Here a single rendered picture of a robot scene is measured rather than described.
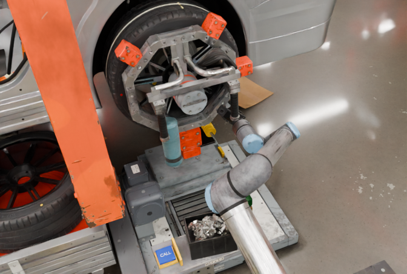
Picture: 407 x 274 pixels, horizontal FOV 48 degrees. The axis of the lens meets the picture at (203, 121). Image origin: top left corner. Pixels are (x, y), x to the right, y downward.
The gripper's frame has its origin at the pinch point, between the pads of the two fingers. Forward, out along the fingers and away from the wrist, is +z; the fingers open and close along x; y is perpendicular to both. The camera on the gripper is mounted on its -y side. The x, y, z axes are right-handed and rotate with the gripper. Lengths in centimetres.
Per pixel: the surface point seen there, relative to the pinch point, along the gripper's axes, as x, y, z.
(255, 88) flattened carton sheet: -2, 88, 85
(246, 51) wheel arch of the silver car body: 28.3, -1.9, 8.8
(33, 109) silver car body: -49, -79, 7
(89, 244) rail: -81, -37, -37
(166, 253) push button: -48, -26, -66
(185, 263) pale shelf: -46, -20, -72
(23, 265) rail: -101, -59, -37
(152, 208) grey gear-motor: -56, -15, -30
